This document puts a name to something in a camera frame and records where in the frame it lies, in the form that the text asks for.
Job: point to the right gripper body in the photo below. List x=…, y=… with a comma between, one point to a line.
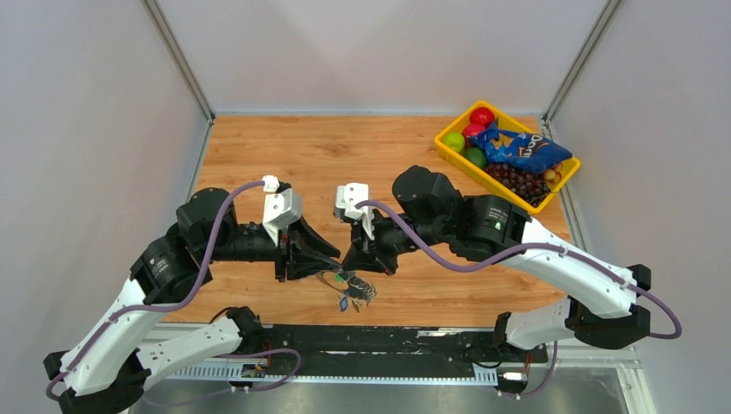
x=389, y=235

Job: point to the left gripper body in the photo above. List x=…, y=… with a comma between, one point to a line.
x=282, y=252

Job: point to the silver keyring holder with rings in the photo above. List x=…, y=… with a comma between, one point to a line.
x=353, y=295

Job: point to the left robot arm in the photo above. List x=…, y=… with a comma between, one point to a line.
x=110, y=369

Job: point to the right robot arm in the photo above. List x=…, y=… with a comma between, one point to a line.
x=600, y=306

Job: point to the lime green ball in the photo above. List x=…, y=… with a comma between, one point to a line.
x=455, y=141

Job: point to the dark green ball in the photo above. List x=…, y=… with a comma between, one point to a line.
x=477, y=157

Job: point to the red ball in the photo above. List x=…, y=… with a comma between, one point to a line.
x=482, y=116
x=470, y=131

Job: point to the bunch of dark grapes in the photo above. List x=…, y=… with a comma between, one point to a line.
x=529, y=187

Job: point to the blue chips bag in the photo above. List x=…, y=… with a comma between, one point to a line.
x=523, y=150

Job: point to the small yellow red fruits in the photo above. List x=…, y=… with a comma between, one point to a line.
x=553, y=175

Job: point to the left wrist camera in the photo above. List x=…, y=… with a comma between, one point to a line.
x=283, y=206

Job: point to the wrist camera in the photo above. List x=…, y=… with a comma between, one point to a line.
x=283, y=206
x=345, y=206

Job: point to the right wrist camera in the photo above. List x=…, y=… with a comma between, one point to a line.
x=345, y=206

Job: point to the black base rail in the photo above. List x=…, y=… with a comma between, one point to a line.
x=319, y=341

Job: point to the white slotted cable duct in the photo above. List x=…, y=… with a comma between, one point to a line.
x=344, y=369

